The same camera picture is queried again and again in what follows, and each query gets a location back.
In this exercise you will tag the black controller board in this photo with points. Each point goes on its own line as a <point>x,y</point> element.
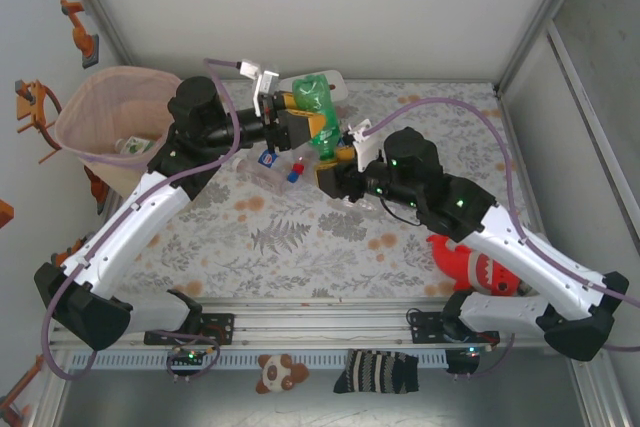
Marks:
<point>462,362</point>
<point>189,358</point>

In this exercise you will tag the white pink tissue box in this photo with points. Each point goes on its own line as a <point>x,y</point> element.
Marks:
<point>340,92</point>

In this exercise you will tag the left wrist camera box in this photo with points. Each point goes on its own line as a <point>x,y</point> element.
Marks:
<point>262,82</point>

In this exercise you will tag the clear pinkish bottle white cap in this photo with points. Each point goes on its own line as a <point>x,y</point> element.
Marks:
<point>260,181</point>

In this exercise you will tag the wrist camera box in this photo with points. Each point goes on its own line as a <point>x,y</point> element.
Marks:
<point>262,82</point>
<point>367,147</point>

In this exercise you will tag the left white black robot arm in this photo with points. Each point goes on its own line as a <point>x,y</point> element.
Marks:
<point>130,227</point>

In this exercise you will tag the clear bottle red label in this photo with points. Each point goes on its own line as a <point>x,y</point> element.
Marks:
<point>299,167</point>

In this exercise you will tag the brown white panda plush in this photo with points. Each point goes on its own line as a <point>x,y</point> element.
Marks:
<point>272,372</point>

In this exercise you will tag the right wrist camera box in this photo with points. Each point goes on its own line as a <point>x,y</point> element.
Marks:
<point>367,147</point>

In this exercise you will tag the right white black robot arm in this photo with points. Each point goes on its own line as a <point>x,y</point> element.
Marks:
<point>525,257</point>

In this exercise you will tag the aluminium side rail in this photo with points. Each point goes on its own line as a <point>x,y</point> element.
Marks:
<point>112,207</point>

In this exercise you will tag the aluminium front rail base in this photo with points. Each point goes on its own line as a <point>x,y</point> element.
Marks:
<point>325,327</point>

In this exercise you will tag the black white striped sock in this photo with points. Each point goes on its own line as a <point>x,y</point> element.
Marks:
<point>375,372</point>

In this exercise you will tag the clear bottle Pepsi label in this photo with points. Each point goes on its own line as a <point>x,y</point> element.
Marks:
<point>268,159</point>

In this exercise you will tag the red shark plush toy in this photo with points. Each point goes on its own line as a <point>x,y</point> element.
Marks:
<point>450,267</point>

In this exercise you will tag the beige mesh bin pink bag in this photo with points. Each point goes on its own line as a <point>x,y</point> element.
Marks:
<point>100,112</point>

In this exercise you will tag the green plastic bottle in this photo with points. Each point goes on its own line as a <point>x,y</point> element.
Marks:
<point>312,97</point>

